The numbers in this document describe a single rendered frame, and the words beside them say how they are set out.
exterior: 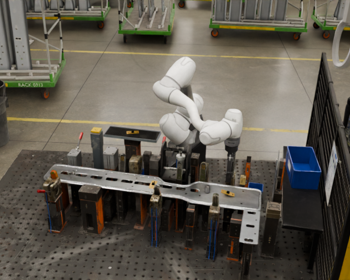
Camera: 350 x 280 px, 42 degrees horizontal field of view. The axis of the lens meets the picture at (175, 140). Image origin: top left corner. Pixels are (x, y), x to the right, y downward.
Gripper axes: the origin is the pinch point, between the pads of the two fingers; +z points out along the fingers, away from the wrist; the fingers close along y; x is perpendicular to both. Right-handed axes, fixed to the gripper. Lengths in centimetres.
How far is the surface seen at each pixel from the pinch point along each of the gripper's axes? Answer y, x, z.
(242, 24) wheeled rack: -681, -42, 81
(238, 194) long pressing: -1.8, 6.4, 15.0
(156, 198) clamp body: 19.0, -39.8, 10.3
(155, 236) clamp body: 21, -40, 37
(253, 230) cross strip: 29.6, 17.4, 15.3
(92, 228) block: 19, -82, 40
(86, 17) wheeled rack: -658, -359, 80
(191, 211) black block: 19.6, -18.5, 16.0
